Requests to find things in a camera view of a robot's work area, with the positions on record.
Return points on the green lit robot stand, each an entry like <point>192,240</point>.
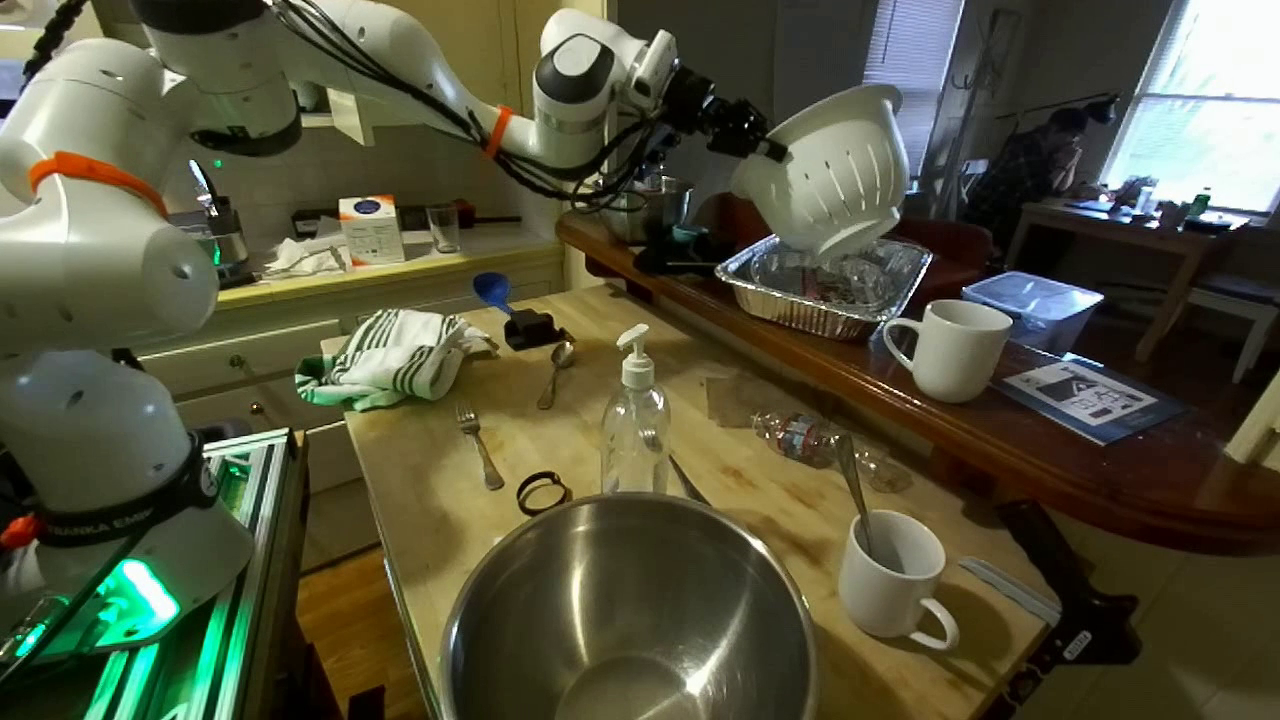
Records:
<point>163,614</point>

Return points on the metal spoon in mug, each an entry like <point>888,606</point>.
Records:
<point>854,484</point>

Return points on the white plastic colander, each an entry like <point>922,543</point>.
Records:
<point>840,175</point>

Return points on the white mug holding spoon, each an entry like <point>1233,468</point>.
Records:
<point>880,603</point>

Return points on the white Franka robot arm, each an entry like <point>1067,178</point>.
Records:
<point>92,254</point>

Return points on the crushed clear plastic bottle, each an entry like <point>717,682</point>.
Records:
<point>801,435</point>

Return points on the clear hand sanitizer bottle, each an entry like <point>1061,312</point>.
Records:
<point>637,425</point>

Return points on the white ceramic mug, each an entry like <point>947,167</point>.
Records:
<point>955,352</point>

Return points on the thin metal utensil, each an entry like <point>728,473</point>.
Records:
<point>690,482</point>

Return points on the small black box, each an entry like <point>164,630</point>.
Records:
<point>528,330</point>

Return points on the small steel bowl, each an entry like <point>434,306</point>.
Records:
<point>624,625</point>

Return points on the dark wooden side table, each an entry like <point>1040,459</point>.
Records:
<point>1135,237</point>

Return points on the cream cabinet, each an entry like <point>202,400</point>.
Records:
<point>267,341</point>

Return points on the aluminium foil tray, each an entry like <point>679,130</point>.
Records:
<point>801,312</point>

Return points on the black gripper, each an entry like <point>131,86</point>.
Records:
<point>713,110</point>

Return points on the black camera clamp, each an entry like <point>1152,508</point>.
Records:
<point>1067,584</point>

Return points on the clear plastic lidded container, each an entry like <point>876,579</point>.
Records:
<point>1034,300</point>

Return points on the blue round object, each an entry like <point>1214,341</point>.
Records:
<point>494,285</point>

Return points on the bright window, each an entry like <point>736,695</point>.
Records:
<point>1203,106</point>

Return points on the printed booklet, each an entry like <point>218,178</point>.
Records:
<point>1080,397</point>

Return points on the white green striped towel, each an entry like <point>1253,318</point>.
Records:
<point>395,358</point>

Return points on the white tissue box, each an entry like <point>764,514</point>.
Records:
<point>368,225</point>

